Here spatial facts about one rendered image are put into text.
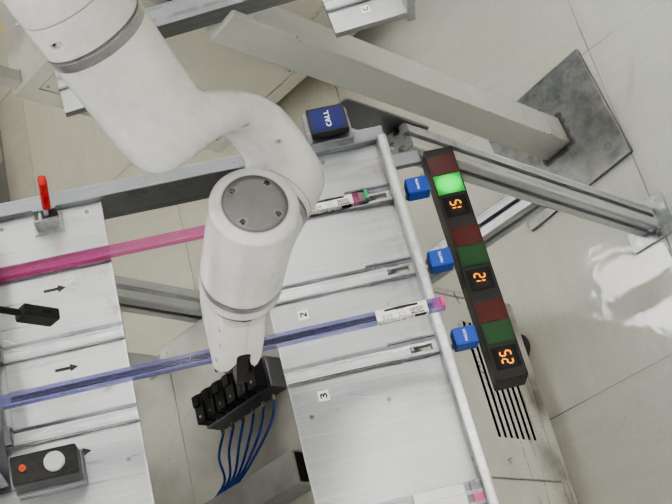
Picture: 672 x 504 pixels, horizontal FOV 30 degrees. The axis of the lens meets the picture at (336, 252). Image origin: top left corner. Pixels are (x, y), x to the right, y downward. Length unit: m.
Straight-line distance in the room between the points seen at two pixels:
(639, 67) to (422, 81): 0.45
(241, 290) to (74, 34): 0.31
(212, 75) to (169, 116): 1.72
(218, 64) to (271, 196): 1.63
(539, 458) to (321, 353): 0.72
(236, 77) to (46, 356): 1.35
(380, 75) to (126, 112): 1.00
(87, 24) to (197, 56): 1.71
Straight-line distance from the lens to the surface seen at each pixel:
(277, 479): 1.81
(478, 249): 1.62
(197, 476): 2.03
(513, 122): 2.25
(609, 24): 2.41
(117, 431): 1.52
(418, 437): 1.50
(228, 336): 1.27
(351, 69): 1.98
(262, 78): 2.83
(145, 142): 1.08
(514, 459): 2.11
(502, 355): 1.56
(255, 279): 1.18
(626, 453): 2.23
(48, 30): 1.03
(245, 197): 1.14
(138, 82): 1.05
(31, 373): 1.57
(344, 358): 1.53
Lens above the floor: 1.87
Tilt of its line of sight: 43 degrees down
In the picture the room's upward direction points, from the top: 77 degrees counter-clockwise
